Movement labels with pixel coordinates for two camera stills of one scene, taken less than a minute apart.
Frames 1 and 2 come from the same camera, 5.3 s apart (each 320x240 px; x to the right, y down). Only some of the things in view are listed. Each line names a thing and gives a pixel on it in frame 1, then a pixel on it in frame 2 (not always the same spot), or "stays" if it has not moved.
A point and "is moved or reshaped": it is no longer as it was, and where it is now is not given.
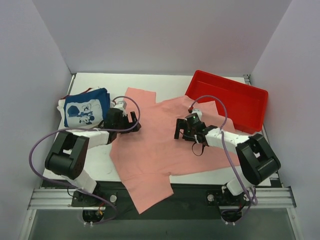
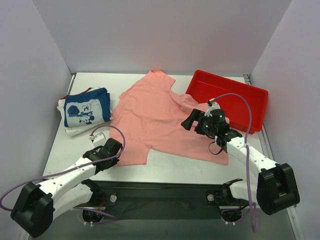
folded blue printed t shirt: [87, 109] stays
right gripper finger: [181, 124] -> [195, 116]
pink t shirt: [145, 158] is moved or reshaped
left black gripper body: [127, 122] -> [115, 146]
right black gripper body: [183, 129] -> [197, 120]
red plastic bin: [246, 104] stays
